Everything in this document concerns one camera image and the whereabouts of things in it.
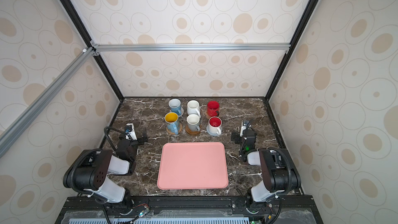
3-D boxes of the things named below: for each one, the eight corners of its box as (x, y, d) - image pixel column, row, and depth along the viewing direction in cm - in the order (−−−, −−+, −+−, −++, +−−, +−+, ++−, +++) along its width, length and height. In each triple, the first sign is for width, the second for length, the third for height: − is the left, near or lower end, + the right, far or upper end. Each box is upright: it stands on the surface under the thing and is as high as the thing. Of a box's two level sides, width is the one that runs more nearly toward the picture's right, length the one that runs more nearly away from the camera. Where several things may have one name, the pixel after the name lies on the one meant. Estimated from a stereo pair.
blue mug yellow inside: (166, 137, 100) (162, 127, 91) (168, 122, 108) (165, 112, 99) (178, 137, 100) (176, 127, 91) (180, 122, 108) (178, 112, 99)
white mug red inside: (208, 137, 100) (209, 130, 93) (208, 124, 107) (208, 116, 100) (221, 137, 100) (222, 130, 93) (220, 124, 107) (221, 116, 100)
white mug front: (187, 136, 101) (185, 127, 92) (188, 123, 107) (187, 113, 99) (200, 136, 101) (200, 127, 92) (200, 123, 107) (200, 113, 99)
